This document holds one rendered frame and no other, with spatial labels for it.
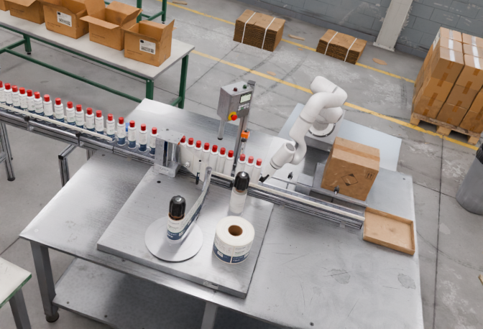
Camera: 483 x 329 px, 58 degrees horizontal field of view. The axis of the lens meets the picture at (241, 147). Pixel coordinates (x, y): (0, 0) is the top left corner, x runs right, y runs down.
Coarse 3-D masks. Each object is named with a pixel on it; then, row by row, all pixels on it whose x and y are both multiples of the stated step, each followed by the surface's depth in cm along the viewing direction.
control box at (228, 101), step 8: (224, 88) 247; (232, 88) 248; (240, 88) 250; (248, 88) 251; (224, 96) 248; (232, 96) 244; (240, 96) 248; (224, 104) 250; (232, 104) 248; (240, 104) 252; (224, 112) 252; (232, 112) 252; (240, 112) 257; (248, 112) 262; (224, 120) 255
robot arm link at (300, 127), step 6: (300, 120) 244; (294, 126) 247; (300, 126) 244; (306, 126) 244; (294, 132) 247; (300, 132) 246; (306, 132) 248; (294, 138) 248; (300, 138) 248; (300, 144) 251; (300, 150) 255; (294, 156) 256; (300, 156) 256; (294, 162) 258
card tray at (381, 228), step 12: (372, 216) 278; (384, 216) 280; (396, 216) 278; (372, 228) 270; (384, 228) 271; (396, 228) 273; (408, 228) 275; (372, 240) 260; (384, 240) 264; (396, 240) 265; (408, 240) 267; (408, 252) 258
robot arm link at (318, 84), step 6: (318, 78) 250; (324, 78) 251; (312, 84) 252; (318, 84) 249; (324, 84) 248; (330, 84) 248; (312, 90) 254; (318, 90) 250; (324, 90) 248; (330, 90) 247
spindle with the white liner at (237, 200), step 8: (240, 176) 236; (248, 176) 237; (240, 184) 237; (248, 184) 239; (232, 192) 244; (240, 192) 241; (232, 200) 246; (240, 200) 244; (232, 208) 249; (240, 208) 248; (240, 216) 253
